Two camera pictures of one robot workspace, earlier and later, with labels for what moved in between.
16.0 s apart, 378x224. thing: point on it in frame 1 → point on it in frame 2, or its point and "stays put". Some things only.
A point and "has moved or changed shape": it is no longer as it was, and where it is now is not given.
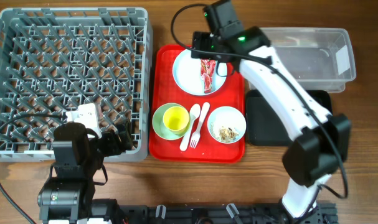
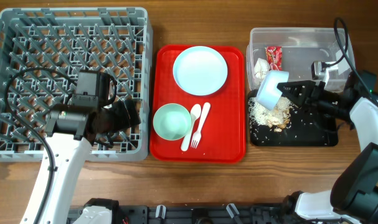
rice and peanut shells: (226, 134) → (276, 118)
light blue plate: (187, 74) stays put
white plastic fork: (196, 134) stays put
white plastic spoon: (194, 112) stays put
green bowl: (170, 121) stays put
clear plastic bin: (321, 58) stays put
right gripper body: (205, 46) → (327, 102)
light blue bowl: (226, 124) has moved or changed shape
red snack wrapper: (207, 66) has moved or changed shape
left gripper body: (109, 145) → (116, 118)
